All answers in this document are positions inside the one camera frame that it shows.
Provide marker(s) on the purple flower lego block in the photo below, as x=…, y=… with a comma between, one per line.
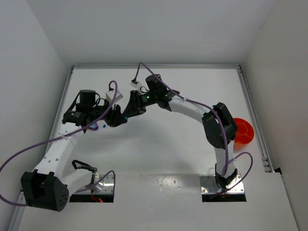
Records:
x=94, y=127

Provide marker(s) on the aluminium frame rail right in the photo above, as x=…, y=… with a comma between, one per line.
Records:
x=265, y=156

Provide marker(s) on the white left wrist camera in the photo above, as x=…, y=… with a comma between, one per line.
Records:
x=113, y=96

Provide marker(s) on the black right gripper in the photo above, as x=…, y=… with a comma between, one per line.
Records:
x=138, y=102

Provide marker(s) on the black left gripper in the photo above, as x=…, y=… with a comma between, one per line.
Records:
x=111, y=115

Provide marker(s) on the orange round divided container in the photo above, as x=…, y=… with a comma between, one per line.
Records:
x=244, y=134

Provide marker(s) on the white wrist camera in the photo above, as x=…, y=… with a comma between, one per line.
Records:
x=136, y=84
x=113, y=96

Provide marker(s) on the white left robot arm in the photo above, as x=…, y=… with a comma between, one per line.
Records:
x=46, y=187

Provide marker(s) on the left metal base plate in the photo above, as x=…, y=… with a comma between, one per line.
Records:
x=104, y=187

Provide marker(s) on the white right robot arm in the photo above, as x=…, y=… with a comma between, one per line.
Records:
x=220, y=128

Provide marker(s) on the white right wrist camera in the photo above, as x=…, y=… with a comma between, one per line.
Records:
x=136, y=84

